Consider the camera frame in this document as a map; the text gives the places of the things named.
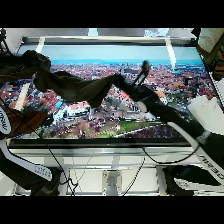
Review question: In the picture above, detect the beige garment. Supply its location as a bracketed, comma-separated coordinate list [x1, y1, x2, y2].
[197, 28, 224, 55]

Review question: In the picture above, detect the heap of clothes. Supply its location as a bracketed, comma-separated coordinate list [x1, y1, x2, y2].
[199, 43, 224, 82]

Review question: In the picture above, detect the silver frame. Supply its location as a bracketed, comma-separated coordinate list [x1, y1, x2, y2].
[0, 146, 224, 197]

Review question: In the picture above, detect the black cable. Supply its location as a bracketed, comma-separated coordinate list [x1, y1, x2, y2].
[0, 96, 81, 197]
[141, 145, 202, 165]
[121, 154, 147, 197]

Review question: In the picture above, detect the olive green shirt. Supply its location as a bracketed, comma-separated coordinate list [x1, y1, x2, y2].
[31, 68, 134, 109]

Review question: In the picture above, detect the brown garment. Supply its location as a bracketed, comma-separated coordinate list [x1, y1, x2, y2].
[0, 49, 52, 85]

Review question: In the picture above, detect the white garment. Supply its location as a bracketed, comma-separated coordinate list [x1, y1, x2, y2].
[188, 94, 224, 135]

